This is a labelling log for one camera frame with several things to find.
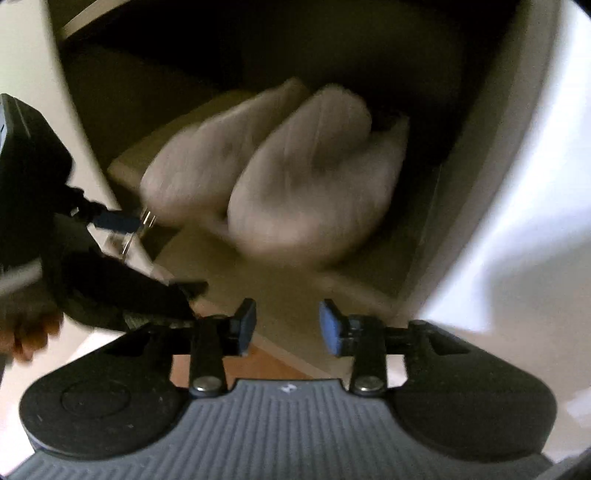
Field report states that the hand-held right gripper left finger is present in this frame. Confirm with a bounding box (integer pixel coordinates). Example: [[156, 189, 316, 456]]
[[104, 298, 257, 398]]

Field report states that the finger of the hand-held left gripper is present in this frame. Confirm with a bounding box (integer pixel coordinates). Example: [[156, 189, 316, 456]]
[[67, 185, 143, 232], [60, 251, 209, 334]]

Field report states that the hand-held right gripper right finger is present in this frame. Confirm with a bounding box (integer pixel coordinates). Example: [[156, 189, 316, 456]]
[[318, 298, 472, 398]]

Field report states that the beige plush slipper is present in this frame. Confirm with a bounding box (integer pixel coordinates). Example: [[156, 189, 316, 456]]
[[227, 84, 411, 269], [140, 78, 311, 229]]

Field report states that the white shoe cabinet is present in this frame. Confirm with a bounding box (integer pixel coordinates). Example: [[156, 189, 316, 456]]
[[0, 0, 591, 416]]

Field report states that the person's left hand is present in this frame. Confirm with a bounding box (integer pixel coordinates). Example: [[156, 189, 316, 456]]
[[0, 308, 64, 363]]

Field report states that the metal door hinge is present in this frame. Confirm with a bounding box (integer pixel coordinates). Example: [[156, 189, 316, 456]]
[[108, 208, 158, 261]]

